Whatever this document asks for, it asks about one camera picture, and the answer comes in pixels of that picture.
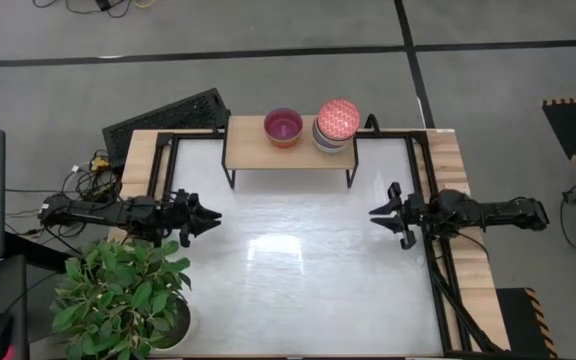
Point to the black arched bracket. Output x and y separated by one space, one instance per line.
372 116

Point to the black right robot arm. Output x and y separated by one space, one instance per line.
493 212

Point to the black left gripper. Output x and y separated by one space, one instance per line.
183 215

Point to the black metal table frame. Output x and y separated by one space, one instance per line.
393 134

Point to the wooden shelf black metal frame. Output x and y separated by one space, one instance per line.
248 150

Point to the pink plastic bowl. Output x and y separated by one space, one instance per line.
283 127

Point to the blue geometric bowl orange-dotted inside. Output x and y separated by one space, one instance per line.
332 146

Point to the white plant pot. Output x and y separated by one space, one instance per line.
193 325

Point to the white bowl dark swirl pattern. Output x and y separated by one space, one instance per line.
338 119

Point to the green leafy plant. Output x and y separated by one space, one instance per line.
118 295

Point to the black perforated metal panel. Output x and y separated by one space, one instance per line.
168 117

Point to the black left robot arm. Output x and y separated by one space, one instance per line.
98 212

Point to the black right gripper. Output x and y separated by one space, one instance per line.
413 215

